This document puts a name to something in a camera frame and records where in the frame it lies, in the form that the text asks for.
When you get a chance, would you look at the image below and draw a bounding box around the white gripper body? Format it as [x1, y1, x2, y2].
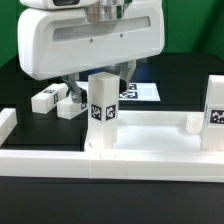
[17, 0, 164, 80]

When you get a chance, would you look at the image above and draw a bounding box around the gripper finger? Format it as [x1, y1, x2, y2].
[119, 60, 136, 92]
[62, 73, 87, 104]

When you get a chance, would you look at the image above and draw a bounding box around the white desk top tray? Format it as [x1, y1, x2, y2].
[84, 109, 224, 154]

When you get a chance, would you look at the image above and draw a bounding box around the white left fence block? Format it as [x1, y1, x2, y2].
[0, 108, 17, 146]

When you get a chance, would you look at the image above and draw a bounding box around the white front fence bar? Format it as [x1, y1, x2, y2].
[0, 150, 224, 183]

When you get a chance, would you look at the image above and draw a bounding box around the white marker base plate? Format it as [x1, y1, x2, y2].
[78, 81, 160, 103]

